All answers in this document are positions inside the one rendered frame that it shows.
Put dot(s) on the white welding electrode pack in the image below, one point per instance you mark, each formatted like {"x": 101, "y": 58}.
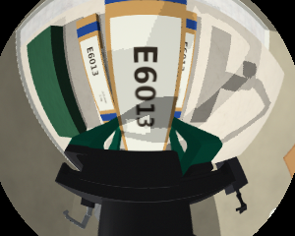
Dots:
{"x": 191, "y": 27}
{"x": 89, "y": 36}

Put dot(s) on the cream welding electrode pack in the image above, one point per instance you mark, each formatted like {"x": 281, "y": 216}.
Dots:
{"x": 145, "y": 42}

